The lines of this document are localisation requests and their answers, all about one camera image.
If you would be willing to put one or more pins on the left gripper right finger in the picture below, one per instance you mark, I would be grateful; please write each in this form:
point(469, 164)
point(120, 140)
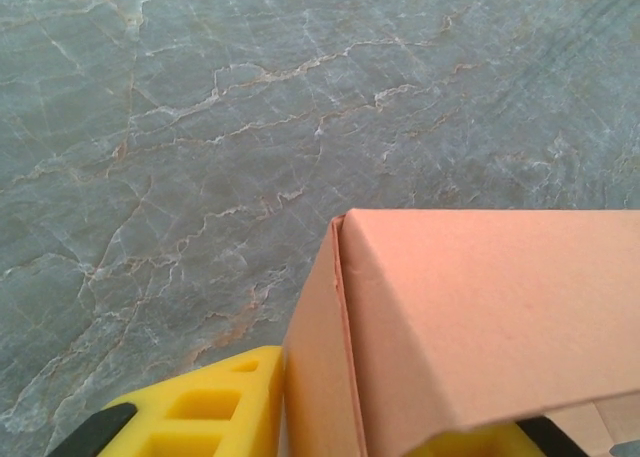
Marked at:
point(480, 444)

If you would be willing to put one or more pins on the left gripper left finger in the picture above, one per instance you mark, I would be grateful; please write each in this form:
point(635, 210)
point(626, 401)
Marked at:
point(210, 427)

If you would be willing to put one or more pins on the orange paper box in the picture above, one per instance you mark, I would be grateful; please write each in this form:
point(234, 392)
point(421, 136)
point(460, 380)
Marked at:
point(475, 317)

